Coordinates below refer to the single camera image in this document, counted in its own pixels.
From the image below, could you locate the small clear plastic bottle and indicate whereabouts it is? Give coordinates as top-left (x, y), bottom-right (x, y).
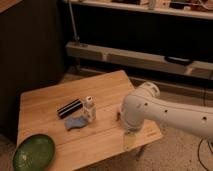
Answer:
top-left (83, 96), bottom-right (96, 123)

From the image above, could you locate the wooden table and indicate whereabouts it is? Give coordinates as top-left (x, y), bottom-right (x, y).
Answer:
top-left (16, 69), bottom-right (164, 171)

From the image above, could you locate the blue crumpled cloth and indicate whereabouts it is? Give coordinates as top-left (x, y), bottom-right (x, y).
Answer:
top-left (65, 116), bottom-right (87, 131)

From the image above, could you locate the black striped rectangular box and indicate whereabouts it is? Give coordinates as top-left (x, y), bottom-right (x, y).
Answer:
top-left (57, 99), bottom-right (83, 119)

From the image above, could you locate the black handle on shelf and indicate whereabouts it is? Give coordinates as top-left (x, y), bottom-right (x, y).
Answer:
top-left (164, 56), bottom-right (194, 66)

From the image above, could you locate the metal rod stand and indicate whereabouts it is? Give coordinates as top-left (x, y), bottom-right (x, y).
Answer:
top-left (68, 0), bottom-right (86, 47)

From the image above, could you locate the wooden shelf unit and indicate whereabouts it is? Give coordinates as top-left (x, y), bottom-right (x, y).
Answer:
top-left (63, 0), bottom-right (213, 79)

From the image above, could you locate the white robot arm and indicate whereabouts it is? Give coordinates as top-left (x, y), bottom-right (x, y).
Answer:
top-left (121, 82), bottom-right (213, 142)

